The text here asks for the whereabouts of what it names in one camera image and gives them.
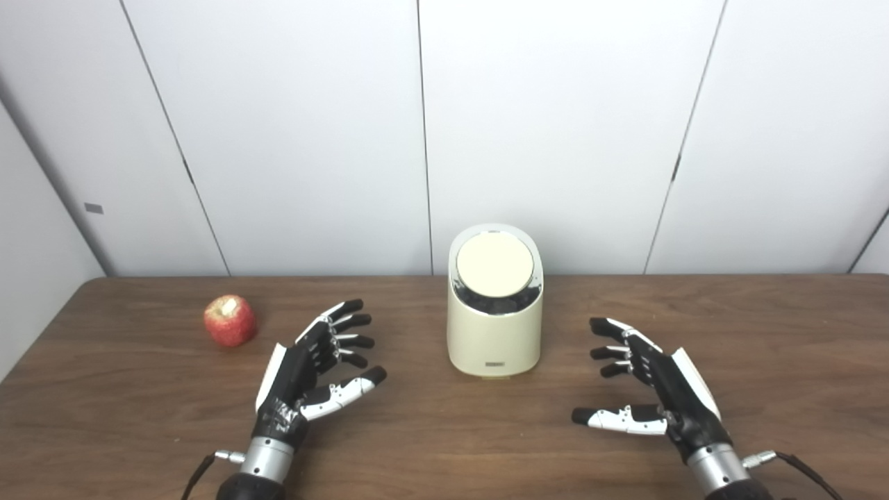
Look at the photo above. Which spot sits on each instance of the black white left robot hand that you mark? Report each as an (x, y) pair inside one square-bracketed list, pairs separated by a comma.
[(292, 375)]

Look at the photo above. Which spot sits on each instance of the cream-colored bin body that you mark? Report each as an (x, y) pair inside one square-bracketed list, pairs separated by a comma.
[(493, 340)]

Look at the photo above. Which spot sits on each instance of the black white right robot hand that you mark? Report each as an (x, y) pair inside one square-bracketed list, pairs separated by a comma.
[(677, 392)]

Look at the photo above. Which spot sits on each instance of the red apple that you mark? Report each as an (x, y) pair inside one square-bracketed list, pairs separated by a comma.
[(230, 323)]

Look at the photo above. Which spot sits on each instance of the round cream bin lid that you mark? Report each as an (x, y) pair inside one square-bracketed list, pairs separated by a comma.
[(494, 262)]

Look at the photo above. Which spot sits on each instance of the small grey wall sticker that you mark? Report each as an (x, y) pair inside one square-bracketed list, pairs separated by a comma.
[(94, 208)]

